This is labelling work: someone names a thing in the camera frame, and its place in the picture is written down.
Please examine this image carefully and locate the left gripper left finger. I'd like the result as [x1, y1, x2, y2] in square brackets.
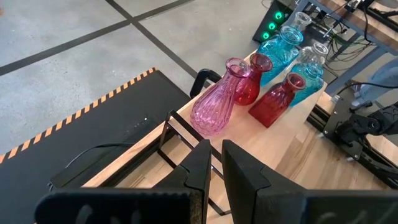
[34, 139, 212, 224]

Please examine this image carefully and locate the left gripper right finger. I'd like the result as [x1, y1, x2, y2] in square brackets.
[221, 139, 398, 224]

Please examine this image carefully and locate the red square glass vase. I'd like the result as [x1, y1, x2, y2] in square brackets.
[248, 73, 307, 128]

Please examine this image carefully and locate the pink long-necked glass vase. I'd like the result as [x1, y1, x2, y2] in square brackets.
[190, 57, 251, 137]

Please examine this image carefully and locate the red round wide-mouth vase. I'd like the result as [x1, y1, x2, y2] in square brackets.
[233, 52, 274, 106]

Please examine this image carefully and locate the blue round ribbed glass vase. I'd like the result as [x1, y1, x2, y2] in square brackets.
[289, 63, 325, 108]

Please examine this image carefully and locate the blue starburst-cut glass vase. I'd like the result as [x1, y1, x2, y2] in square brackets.
[256, 25, 304, 87]

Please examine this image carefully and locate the clear small glass vase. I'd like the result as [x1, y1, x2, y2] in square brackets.
[284, 42, 330, 75]

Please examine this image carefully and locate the clear tall conical glass vase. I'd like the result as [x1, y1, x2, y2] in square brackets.
[289, 11, 313, 32]

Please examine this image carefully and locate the black mat with hazard stripe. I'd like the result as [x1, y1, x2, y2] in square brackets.
[0, 67, 200, 224]

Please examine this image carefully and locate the person's leg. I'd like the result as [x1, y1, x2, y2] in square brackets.
[350, 58, 398, 110]

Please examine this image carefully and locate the black unit with green lights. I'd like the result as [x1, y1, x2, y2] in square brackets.
[252, 0, 296, 44]

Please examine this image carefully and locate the wooden shelf with black frame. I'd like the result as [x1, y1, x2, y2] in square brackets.
[157, 51, 330, 217]

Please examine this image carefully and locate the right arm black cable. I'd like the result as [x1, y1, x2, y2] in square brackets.
[337, 81, 398, 96]

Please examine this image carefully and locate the grey metal desk frame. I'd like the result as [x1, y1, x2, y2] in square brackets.
[294, 0, 398, 96]

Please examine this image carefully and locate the black cable bundle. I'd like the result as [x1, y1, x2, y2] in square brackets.
[320, 6, 379, 63]

